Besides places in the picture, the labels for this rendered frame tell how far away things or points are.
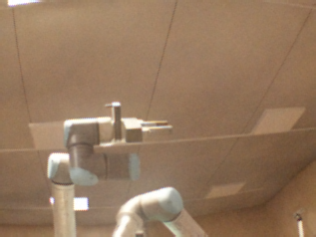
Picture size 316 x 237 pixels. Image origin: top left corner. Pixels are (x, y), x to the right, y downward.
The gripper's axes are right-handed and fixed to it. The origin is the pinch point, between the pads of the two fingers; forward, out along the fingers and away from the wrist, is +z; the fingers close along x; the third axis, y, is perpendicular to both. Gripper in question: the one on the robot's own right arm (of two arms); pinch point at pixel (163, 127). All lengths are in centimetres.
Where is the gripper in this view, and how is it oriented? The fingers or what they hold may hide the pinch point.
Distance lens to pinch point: 157.3
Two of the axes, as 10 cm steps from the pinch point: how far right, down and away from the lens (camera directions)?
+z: 9.8, -0.6, 1.7
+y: 0.2, 9.7, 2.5
